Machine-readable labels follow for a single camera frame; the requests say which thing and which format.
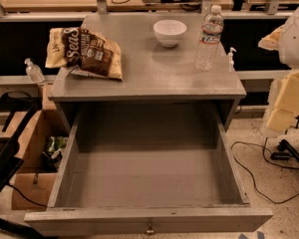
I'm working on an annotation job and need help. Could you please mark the black floor cable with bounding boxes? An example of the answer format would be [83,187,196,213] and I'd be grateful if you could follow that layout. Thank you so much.
[230,136,299,205]

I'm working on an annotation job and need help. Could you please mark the brown yellow chip bag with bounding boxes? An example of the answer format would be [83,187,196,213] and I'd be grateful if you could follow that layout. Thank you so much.
[45,27,123,80]

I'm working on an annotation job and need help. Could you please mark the open grey top drawer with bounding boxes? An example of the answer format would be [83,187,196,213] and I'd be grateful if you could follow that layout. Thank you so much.
[25,104,272,236]

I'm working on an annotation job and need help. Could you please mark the black chair frame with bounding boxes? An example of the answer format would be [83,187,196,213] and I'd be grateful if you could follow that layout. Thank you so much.
[0,91,38,192]

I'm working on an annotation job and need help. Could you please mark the cardboard box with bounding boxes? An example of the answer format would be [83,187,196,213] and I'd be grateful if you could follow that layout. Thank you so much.
[11,84,70,212]

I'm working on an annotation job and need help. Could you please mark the grey wooden cabinet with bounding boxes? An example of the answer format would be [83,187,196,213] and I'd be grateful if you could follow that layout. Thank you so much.
[49,13,246,126]

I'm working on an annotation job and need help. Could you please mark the clear plastic water bottle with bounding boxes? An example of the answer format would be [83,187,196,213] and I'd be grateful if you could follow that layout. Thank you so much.
[195,5,223,71]

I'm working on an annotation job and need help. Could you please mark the metal drawer knob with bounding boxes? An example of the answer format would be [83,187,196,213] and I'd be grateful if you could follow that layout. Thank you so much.
[145,223,155,236]

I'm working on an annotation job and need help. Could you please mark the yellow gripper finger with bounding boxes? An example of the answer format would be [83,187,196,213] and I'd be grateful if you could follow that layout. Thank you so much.
[258,25,283,51]
[266,70,299,132]

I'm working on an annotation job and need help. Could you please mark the small white pump bottle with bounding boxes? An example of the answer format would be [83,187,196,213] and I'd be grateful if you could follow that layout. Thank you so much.
[227,47,236,72]

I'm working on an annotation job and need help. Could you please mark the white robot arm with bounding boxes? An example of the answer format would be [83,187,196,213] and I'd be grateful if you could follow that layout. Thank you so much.
[258,7,299,137]

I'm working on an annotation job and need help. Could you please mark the white ceramic bowl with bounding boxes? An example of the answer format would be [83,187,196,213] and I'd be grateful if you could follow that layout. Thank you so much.
[153,20,187,48]

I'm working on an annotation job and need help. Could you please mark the clear sanitizer bottle left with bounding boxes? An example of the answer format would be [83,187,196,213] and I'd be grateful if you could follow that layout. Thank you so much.
[24,58,45,84]

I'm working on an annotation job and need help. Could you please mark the black tripod stand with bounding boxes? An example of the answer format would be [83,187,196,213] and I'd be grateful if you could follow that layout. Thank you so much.
[270,139,299,163]

